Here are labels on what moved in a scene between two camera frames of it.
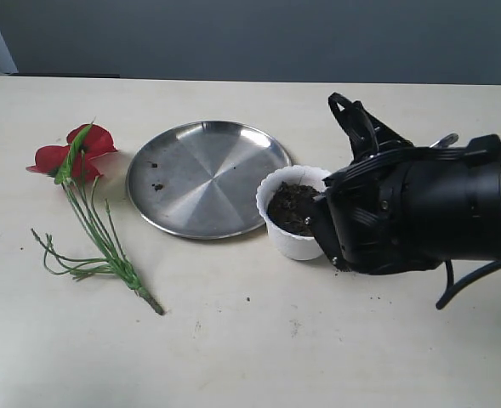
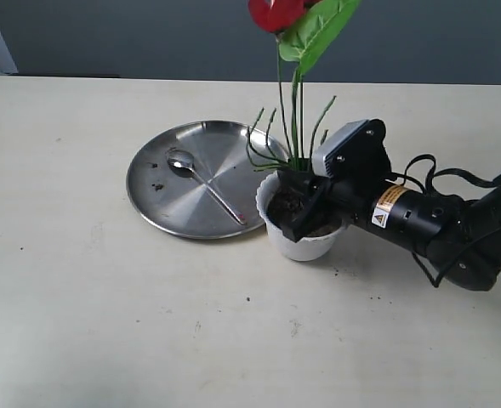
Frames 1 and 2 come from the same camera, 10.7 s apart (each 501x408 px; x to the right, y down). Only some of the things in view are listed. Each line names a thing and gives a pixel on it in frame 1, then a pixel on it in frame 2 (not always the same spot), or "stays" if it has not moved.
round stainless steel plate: (200, 179) stays
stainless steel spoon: (446, 141) to (182, 162)
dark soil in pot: (289, 206) stays
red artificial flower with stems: (74, 164) to (304, 30)
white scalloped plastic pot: (282, 243) stays
